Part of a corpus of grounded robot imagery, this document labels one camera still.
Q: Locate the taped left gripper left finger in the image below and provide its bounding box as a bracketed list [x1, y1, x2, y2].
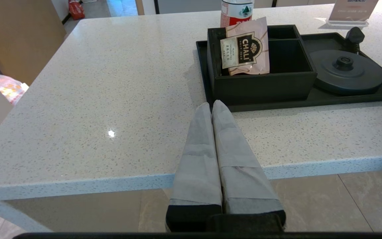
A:
[165, 102, 223, 232]

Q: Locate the brown wooden door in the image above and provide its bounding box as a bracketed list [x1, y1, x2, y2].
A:
[0, 0, 67, 86]

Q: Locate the grey kitchen base cabinet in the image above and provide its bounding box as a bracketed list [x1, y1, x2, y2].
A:
[254, 0, 341, 9]

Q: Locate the plastic water bottle red label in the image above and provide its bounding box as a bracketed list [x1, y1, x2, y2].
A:
[220, 0, 254, 28]

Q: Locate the acrylic QR code sign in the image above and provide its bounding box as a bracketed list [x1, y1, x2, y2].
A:
[326, 0, 379, 27]

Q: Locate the round black kettle base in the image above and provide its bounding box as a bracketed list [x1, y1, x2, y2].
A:
[310, 50, 382, 96]

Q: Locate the white yellow plastic bag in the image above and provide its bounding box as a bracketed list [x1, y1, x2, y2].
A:
[0, 73, 30, 106]

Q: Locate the black power plug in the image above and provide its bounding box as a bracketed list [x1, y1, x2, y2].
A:
[345, 27, 365, 53]

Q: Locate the black compartment organizer box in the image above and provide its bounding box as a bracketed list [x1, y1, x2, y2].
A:
[207, 25, 318, 106]

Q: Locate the black rectangular serving tray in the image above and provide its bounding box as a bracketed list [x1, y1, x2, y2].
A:
[196, 32, 382, 113]

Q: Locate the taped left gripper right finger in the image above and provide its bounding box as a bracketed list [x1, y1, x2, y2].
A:
[212, 100, 286, 221]

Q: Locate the pink black tea bag packet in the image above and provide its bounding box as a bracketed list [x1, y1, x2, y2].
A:
[220, 17, 270, 76]

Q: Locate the red bag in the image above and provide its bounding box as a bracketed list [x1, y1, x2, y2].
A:
[68, 0, 86, 20]

